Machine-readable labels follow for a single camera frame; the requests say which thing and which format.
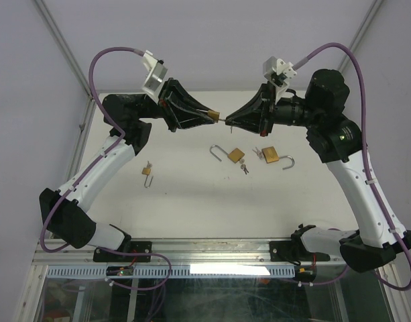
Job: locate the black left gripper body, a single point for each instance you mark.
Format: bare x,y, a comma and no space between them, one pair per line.
162,103

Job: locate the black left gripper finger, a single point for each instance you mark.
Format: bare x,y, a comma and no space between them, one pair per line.
187,121
178,98

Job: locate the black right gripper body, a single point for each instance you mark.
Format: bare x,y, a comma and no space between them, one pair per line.
271,111

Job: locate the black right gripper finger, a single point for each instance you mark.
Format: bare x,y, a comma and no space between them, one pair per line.
249,123
252,107

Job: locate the large brass padlock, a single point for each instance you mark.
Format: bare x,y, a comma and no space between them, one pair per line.
270,155

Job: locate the medium brass padlock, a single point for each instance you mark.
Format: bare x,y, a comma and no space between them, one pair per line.
235,155

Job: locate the small brass padlock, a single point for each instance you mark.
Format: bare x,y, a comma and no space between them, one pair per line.
147,172

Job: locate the brass padlock with keys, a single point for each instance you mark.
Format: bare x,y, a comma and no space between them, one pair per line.
213,115

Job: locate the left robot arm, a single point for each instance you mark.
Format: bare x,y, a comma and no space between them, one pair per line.
64,211

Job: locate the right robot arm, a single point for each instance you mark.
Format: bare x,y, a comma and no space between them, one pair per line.
337,141

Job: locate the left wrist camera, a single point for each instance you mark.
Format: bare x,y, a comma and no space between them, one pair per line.
152,84

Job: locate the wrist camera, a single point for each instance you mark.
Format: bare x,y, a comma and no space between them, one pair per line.
279,74
152,84

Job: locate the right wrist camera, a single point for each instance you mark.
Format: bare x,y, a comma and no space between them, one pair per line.
279,74

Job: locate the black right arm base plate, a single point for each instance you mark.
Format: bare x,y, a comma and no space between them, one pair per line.
290,251

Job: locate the aluminium front rail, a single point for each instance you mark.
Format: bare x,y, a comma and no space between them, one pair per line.
183,251

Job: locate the left aluminium frame post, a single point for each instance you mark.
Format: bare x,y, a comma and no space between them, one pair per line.
55,32

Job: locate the aluminium frame post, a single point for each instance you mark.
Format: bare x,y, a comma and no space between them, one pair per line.
55,32
367,21

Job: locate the right aluminium frame post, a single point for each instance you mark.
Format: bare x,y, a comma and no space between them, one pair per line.
367,21

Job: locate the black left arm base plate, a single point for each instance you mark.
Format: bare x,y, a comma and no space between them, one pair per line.
137,250

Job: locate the grey slotted cable duct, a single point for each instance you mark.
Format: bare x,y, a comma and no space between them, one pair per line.
177,271

